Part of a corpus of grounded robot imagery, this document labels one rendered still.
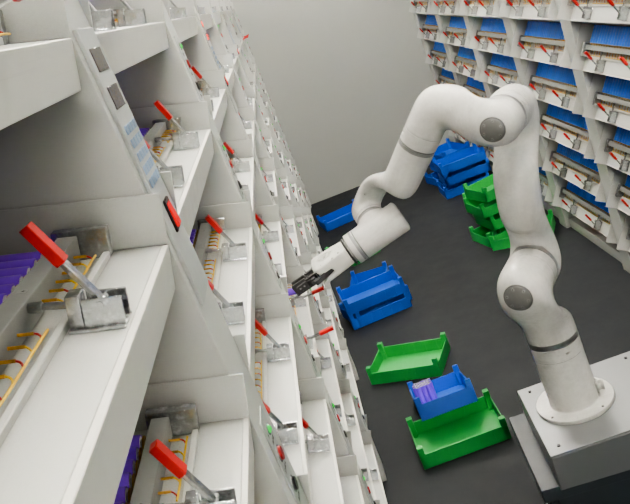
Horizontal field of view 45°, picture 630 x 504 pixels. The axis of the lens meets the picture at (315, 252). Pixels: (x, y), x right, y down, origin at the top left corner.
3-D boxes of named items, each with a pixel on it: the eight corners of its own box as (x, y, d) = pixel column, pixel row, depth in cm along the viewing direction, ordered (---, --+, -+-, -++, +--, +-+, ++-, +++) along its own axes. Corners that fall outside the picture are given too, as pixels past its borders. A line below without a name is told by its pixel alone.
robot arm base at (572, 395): (608, 372, 193) (587, 310, 188) (621, 414, 175) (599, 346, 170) (534, 390, 198) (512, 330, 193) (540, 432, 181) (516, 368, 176)
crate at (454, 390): (413, 402, 282) (406, 382, 282) (464, 383, 282) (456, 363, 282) (422, 421, 253) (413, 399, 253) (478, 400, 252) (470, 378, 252)
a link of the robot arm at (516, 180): (503, 306, 178) (519, 274, 191) (555, 306, 172) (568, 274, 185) (469, 100, 160) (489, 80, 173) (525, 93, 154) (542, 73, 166)
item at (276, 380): (292, 336, 151) (285, 272, 147) (315, 538, 94) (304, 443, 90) (192, 348, 151) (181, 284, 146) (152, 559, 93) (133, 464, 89)
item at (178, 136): (214, 153, 139) (203, 76, 134) (184, 257, 81) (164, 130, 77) (103, 164, 138) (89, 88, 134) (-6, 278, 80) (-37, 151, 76)
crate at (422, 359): (450, 348, 309) (445, 331, 307) (442, 376, 292) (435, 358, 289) (383, 357, 322) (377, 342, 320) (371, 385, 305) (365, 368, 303)
